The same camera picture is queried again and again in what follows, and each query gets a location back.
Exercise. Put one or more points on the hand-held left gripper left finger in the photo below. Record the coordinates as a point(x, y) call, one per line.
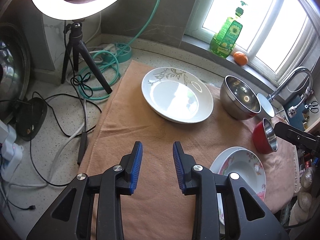
point(136, 170)

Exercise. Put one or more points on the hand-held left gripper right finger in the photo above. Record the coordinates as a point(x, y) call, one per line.
point(178, 167)

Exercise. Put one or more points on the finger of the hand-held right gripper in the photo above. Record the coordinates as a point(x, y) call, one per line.
point(290, 132)

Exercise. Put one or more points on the red bowl with steel inside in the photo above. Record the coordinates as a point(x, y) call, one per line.
point(260, 137)

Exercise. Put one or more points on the light blue bowl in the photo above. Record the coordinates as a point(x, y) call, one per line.
point(266, 106)

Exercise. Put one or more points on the dark blue holder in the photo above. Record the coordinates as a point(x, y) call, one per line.
point(300, 120)

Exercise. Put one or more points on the chrome flexible sprayer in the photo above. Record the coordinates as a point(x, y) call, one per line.
point(293, 108)

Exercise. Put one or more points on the scissors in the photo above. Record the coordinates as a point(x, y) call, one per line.
point(312, 106)

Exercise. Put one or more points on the orange towel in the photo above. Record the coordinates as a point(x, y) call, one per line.
point(160, 135)

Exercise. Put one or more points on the plain white plate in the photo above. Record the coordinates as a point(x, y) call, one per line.
point(217, 162)

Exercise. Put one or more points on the floral plate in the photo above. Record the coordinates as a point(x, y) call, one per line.
point(245, 162)

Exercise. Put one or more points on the chrome faucet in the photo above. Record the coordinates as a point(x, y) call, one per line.
point(300, 71)

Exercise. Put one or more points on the large steel bowl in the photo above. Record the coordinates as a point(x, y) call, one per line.
point(237, 92)

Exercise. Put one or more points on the white plate with leaf pattern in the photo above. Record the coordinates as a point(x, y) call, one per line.
point(175, 100)

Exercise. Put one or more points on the orange fruit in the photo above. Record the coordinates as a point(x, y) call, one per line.
point(240, 58)

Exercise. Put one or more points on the green dish soap bottle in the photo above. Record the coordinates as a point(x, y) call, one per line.
point(227, 37)

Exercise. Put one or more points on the black oval dish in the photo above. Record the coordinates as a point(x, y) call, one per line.
point(32, 115)

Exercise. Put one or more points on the white plug adapter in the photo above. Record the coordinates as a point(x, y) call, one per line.
point(107, 47)

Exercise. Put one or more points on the white power strip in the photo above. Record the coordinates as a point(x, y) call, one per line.
point(10, 152)

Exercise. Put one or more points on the black tripod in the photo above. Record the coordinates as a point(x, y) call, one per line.
point(75, 33)

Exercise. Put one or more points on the steel wok lid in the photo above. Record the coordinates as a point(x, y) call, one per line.
point(15, 80)

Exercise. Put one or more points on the white window frame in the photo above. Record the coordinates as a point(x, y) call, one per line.
point(271, 17)

